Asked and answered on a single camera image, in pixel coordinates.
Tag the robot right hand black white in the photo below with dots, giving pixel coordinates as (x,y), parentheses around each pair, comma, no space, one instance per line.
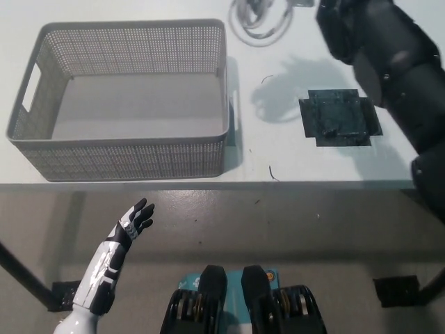
(344,24)

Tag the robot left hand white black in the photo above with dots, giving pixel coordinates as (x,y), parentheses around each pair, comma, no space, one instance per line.
(104,271)

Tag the black table leg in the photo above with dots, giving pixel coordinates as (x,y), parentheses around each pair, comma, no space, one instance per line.
(434,282)
(24,271)

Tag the black tape patch on table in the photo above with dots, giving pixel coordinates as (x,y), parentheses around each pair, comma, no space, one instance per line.
(337,118)

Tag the thin curved black thread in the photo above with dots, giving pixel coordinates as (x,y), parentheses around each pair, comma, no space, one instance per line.
(266,78)

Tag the robot body black teal blocks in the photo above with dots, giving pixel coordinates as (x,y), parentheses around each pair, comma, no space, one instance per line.
(215,295)

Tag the grey perforated plastic basket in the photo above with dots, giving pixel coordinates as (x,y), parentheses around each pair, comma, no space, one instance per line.
(121,156)

